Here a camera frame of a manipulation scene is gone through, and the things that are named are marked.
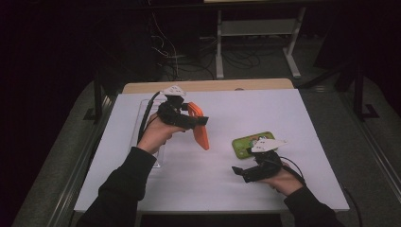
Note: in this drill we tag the clear acrylic rack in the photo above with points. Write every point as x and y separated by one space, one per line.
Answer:
142 107

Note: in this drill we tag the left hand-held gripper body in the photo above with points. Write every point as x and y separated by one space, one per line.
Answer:
171 113

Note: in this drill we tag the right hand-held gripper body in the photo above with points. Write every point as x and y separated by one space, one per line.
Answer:
268 164

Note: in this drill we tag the person's left hand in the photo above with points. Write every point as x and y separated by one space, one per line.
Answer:
156 134

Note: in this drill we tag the person's right hand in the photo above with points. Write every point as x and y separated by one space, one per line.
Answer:
287 183

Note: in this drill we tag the grey metal desk frame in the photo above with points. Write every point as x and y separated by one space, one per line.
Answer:
258 26

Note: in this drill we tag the black metal stand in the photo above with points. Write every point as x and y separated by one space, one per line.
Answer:
359 94
98 101

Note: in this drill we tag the aluminium frame rail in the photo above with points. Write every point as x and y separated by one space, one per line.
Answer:
78 176
375 148

